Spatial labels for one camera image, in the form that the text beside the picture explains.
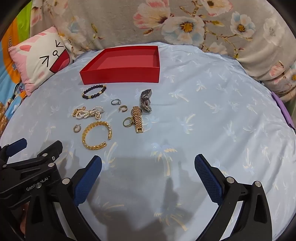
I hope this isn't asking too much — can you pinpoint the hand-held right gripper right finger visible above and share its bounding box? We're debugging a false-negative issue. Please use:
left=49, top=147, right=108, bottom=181
left=194, top=154, right=274, bottom=241

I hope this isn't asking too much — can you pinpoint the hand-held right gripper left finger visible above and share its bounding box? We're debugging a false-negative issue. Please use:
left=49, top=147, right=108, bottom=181
left=25, top=155, right=103, bottom=241

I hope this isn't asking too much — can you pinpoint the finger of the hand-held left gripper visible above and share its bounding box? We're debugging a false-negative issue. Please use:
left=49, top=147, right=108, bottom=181
left=0, top=138, right=28, bottom=161
left=22, top=140, right=63, bottom=171

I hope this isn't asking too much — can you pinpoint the gold cuff bracelet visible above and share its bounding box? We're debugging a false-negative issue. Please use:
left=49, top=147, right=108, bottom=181
left=82, top=121, right=113, bottom=151

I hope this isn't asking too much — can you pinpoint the gold chain with medallion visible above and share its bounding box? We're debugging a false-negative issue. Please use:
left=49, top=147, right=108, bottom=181
left=72, top=106, right=103, bottom=120

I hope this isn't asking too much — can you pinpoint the pearl bracelet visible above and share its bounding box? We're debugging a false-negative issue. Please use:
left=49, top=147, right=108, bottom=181
left=75, top=106, right=104, bottom=120

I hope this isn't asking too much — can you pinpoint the black bead bracelet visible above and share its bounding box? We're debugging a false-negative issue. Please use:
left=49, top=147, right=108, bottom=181
left=82, top=84, right=107, bottom=100

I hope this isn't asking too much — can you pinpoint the gold wristwatch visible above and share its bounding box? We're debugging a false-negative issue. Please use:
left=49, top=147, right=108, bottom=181
left=130, top=106, right=144, bottom=133

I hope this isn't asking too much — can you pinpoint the silver wristwatch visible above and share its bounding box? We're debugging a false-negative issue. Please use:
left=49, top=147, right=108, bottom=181
left=139, top=89, right=153, bottom=114

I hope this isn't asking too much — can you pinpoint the red cardboard box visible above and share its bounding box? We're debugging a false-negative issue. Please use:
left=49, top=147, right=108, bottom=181
left=79, top=46, right=161, bottom=85

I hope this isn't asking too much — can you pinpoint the blue palm print sheet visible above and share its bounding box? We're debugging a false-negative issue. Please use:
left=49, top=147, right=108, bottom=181
left=0, top=41, right=296, bottom=241

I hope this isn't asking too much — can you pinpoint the colourful cartoon blanket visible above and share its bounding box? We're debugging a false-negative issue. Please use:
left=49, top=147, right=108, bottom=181
left=0, top=0, right=37, bottom=137

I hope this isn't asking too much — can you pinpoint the pink cat face pillow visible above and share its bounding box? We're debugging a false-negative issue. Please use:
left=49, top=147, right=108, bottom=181
left=8, top=26, right=74, bottom=97

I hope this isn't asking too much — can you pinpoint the purple cloth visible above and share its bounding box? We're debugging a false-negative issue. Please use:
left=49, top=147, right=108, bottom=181
left=271, top=91, right=296, bottom=130

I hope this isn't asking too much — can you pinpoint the grey floral blanket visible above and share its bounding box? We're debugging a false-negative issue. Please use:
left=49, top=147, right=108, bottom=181
left=31, top=0, right=296, bottom=102

